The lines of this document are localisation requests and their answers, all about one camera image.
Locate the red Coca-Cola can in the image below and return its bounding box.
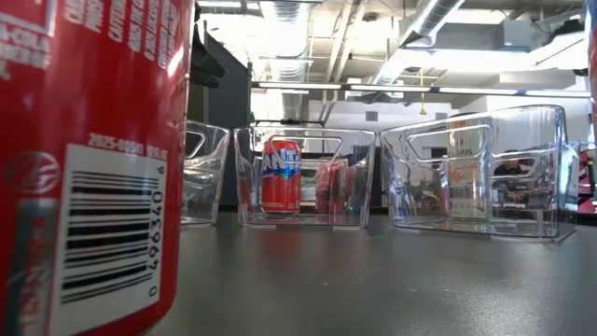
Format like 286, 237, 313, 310
0, 0, 195, 336

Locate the black horizontal bar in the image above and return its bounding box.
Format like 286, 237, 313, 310
254, 119, 326, 129

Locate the clear plastic storage bin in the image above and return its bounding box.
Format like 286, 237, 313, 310
380, 105, 584, 243
180, 119, 231, 226
232, 125, 377, 229

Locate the black partition panel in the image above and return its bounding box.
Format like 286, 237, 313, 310
186, 32, 253, 206

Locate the long ceiling light fixture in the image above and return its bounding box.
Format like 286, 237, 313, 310
251, 81, 591, 98

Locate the person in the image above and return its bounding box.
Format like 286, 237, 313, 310
492, 159, 531, 204

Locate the red and black equipment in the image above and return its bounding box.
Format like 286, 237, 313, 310
577, 148, 597, 215

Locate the yellow hanging cord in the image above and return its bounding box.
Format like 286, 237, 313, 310
418, 67, 428, 117

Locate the ribbed flexible air duct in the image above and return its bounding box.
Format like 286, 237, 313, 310
258, 0, 313, 121

